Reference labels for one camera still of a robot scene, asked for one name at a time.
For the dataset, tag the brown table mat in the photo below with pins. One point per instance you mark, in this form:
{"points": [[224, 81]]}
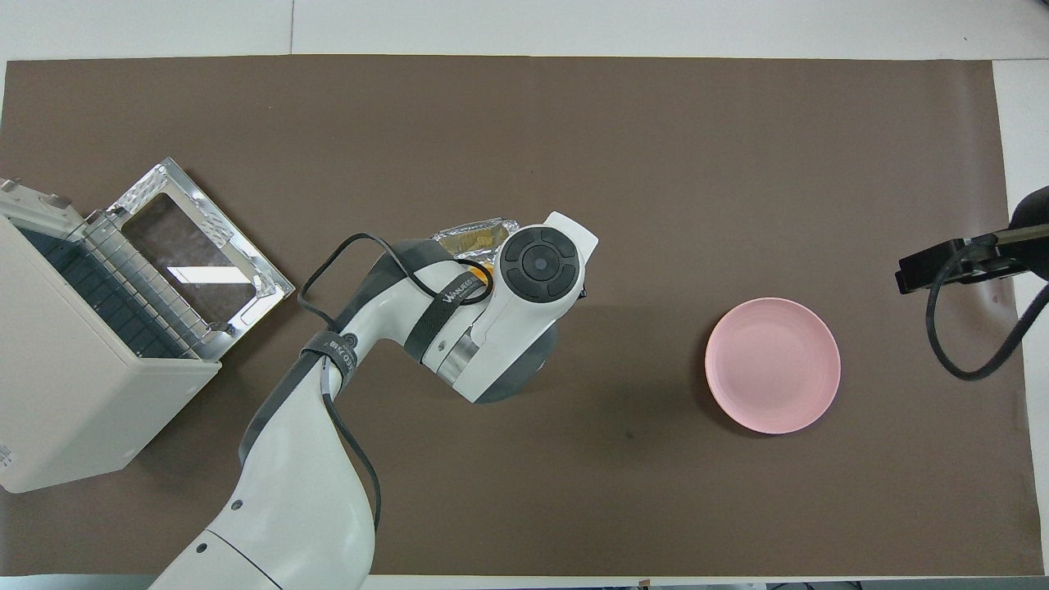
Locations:
{"points": [[656, 164]]}

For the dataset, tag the aluminium foil tray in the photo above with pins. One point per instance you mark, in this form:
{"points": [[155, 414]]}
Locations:
{"points": [[459, 228]]}

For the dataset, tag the foil-lined glass oven door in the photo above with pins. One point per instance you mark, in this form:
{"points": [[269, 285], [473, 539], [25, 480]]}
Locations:
{"points": [[197, 254]]}

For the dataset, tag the cream white toaster oven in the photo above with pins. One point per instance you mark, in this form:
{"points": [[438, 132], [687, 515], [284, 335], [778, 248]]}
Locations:
{"points": [[74, 393]]}

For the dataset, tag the sliced golden bread loaf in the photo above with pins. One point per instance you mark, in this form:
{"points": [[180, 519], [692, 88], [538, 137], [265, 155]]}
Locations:
{"points": [[478, 269]]}

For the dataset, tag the pink round plate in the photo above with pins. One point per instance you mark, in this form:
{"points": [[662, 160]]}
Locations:
{"points": [[770, 365]]}

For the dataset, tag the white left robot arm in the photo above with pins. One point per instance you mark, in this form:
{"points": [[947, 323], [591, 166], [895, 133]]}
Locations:
{"points": [[303, 492]]}

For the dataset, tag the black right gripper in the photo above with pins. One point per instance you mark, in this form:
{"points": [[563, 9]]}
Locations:
{"points": [[1034, 238]]}

